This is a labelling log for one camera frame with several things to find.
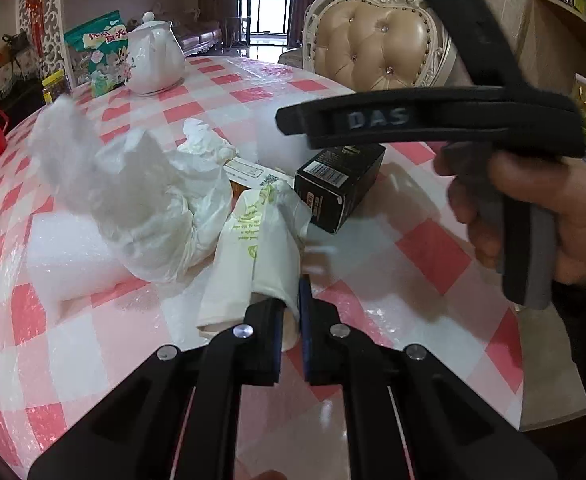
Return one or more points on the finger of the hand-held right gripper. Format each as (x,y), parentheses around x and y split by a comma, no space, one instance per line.
(423,115)

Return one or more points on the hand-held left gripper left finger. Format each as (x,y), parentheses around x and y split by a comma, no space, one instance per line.
(268,350)

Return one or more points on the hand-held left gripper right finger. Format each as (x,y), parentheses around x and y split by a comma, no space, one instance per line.
(307,340)

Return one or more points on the long white carton box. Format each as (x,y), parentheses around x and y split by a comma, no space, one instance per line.
(245,172)

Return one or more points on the white paper wad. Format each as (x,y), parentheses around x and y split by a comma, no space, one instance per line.
(203,142)

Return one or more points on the person's right hand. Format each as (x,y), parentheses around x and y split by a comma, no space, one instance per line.
(573,220)

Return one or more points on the wooden shelf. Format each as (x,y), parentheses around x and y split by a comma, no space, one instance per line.
(543,25)

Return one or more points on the cream tufted dining chair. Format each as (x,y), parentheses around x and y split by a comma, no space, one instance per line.
(378,40)

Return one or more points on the black carton box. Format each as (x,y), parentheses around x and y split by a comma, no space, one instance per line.
(333,195)

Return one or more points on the pink checkered tablecloth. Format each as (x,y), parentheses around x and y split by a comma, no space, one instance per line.
(423,260)

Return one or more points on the crumpled white plastic bag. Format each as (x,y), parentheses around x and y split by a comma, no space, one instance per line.
(163,220)

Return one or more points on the white foam sheet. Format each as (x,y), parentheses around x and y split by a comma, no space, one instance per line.
(68,265)

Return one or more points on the cream carved sofa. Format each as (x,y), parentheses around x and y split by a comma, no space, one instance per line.
(200,37)

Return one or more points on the white ceramic teapot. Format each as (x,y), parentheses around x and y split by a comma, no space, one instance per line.
(153,60)

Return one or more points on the green snack bag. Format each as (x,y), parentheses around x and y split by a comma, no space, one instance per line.
(98,45)

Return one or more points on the yellow lid glass jar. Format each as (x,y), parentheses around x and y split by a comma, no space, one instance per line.
(55,90)

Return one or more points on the floral lace piano cover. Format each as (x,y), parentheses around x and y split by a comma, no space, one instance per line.
(8,77)

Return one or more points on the white lattice partition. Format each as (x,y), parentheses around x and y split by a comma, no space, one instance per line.
(53,25)

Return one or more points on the dark handbag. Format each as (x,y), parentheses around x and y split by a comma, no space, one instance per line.
(15,41)

